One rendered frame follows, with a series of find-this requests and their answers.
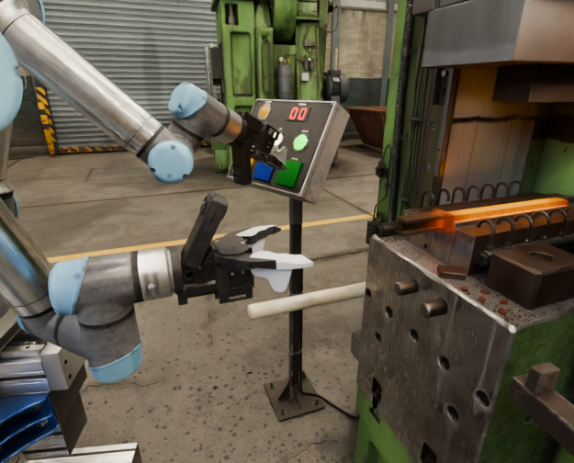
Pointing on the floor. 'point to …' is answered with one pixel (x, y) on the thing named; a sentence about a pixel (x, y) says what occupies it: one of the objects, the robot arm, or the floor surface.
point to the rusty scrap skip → (370, 125)
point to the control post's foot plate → (281, 390)
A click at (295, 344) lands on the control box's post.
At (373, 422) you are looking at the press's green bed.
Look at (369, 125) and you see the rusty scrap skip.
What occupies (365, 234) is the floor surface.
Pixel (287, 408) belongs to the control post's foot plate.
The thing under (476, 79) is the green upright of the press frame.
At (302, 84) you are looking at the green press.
